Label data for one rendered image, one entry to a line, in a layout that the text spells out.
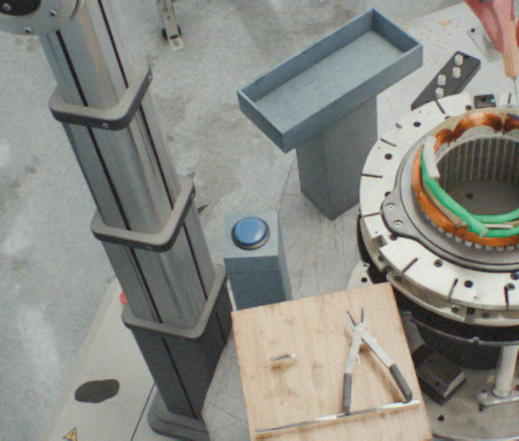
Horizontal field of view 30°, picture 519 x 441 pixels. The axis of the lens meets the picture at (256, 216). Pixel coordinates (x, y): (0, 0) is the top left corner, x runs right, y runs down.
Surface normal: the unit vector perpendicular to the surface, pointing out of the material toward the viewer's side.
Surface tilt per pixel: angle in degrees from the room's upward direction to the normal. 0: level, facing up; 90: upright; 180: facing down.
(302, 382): 0
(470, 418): 0
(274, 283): 90
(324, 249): 0
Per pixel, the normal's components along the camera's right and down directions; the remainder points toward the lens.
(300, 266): -0.11, -0.58
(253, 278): -0.01, 0.81
